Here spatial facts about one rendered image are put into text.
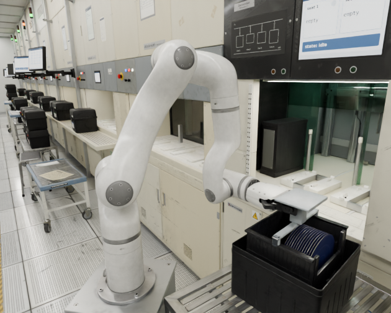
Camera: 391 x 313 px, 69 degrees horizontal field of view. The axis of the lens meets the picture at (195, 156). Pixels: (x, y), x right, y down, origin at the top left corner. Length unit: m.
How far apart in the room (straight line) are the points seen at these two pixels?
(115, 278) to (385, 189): 0.85
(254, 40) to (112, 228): 0.93
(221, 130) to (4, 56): 13.62
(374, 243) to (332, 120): 1.17
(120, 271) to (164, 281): 0.16
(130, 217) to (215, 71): 0.50
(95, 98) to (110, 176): 3.36
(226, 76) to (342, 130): 1.36
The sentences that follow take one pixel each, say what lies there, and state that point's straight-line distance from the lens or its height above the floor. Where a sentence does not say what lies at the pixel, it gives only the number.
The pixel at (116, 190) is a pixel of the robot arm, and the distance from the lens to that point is 0.77.
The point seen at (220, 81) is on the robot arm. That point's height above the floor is 1.40.
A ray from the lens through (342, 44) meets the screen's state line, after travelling 1.08.
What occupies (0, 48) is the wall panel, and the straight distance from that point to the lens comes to 14.31.
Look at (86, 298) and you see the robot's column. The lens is 1.04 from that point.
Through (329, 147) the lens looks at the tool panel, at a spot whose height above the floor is 0.93.
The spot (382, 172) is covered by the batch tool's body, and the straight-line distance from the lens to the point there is 0.99.
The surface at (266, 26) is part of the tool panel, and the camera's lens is 1.28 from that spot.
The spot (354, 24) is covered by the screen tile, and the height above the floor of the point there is 1.56.
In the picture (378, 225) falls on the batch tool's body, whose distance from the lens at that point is 1.05.
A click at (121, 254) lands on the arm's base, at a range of 0.92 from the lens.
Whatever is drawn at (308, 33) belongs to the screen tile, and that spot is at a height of 1.55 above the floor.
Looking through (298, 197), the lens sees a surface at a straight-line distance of 0.86.
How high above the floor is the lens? 1.42
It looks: 16 degrees down
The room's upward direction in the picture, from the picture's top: 1 degrees counter-clockwise
